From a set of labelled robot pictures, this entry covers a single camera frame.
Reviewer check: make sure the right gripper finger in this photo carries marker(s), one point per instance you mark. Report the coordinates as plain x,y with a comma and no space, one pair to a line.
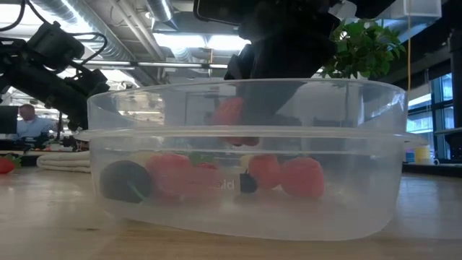
285,68
242,63

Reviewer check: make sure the yellow canister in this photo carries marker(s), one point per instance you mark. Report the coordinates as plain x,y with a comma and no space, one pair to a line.
423,155

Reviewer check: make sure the red strawberry with leaves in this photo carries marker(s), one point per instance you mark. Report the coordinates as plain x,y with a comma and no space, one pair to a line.
202,177
6,165

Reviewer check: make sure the pink raspberry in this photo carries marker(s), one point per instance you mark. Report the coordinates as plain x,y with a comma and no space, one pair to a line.
265,171
302,177

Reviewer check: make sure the narrow silver ventilation duct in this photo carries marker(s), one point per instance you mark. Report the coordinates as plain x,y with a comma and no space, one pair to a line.
160,11

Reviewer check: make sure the wide silver ventilation duct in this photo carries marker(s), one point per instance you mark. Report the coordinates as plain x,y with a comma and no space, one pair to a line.
115,47

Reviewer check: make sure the clear plastic tupperware container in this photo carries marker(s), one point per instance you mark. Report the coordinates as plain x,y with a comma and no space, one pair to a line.
361,202

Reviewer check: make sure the small dark blueberry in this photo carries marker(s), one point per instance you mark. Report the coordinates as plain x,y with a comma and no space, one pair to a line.
248,183

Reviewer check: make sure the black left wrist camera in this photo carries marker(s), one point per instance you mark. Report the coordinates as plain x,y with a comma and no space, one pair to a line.
92,81

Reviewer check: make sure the white checked folded towel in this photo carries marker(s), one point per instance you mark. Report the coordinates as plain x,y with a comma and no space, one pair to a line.
61,162

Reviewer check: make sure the green leafy plant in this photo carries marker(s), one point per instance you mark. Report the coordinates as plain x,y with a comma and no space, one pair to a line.
364,50

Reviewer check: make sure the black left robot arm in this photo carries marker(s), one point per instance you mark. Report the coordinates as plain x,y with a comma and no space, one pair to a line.
50,45

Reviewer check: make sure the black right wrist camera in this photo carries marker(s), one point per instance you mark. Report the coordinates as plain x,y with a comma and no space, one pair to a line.
216,11

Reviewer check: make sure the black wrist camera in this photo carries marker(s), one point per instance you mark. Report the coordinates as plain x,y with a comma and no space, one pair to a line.
216,11
92,81

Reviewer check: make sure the long ceiling light bar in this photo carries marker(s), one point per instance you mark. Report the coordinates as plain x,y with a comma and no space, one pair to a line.
173,65

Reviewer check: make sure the dark display panel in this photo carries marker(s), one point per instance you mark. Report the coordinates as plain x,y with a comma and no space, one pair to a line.
8,119

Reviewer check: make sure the dark cherry with stem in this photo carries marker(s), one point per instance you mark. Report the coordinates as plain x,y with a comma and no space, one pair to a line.
124,182

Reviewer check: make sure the white ceiling box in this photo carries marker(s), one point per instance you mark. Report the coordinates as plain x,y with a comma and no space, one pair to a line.
418,9

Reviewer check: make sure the red raspberry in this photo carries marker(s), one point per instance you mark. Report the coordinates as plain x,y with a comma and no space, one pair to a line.
167,175
229,112

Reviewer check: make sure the person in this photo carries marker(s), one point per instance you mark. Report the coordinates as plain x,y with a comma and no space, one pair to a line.
32,126

